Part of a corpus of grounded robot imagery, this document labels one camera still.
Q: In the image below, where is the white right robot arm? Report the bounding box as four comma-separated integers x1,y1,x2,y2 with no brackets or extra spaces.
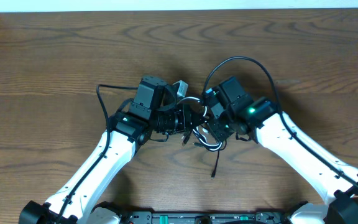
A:
205,95,358,223

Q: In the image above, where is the black mounting rail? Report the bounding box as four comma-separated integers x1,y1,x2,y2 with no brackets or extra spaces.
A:
82,202,310,224

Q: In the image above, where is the white USB cable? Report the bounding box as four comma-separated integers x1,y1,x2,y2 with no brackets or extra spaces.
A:
177,96,223,152

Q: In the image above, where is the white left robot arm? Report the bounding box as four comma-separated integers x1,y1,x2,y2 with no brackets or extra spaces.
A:
19,76,204,223

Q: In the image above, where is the black micro USB cable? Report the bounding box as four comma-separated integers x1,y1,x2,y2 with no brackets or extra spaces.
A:
210,141,228,179

